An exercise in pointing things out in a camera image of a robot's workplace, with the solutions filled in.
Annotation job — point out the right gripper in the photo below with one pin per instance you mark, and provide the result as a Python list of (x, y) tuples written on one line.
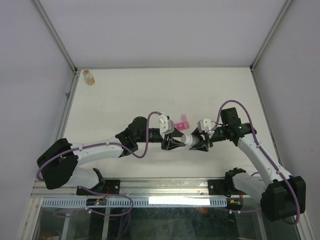
[(203, 147)]

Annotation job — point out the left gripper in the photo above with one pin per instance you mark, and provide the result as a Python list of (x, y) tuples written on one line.
[(171, 143)]

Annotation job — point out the white pill bottle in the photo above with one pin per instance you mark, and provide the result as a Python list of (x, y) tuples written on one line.
[(190, 139)]

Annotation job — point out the pink weekly pill organizer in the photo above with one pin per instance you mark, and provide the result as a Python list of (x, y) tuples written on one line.
[(183, 124)]

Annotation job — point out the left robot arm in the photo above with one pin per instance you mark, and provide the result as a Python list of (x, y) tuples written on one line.
[(61, 164)]

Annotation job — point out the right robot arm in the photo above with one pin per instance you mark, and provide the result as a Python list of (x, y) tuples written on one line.
[(279, 193)]

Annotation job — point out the small amber bottle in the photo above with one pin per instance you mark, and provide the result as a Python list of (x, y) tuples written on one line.
[(88, 77)]

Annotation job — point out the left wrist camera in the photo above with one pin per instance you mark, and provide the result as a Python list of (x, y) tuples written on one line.
[(166, 125)]

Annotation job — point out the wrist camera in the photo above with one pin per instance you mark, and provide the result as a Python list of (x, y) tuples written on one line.
[(166, 125), (204, 126)]

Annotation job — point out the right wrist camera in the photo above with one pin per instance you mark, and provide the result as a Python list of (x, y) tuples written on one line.
[(204, 126)]

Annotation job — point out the aluminium mounting rail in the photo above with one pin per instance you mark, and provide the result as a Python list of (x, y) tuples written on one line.
[(140, 187)]

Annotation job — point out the right aluminium frame post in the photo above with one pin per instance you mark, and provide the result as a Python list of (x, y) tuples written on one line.
[(272, 31)]

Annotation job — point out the aluminium frame post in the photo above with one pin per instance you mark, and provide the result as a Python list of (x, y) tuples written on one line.
[(272, 31), (38, 6)]

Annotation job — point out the slotted cable duct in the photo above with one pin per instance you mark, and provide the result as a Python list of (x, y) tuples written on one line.
[(143, 202)]

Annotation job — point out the left aluminium frame post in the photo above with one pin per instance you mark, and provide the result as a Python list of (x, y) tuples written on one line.
[(38, 6)]

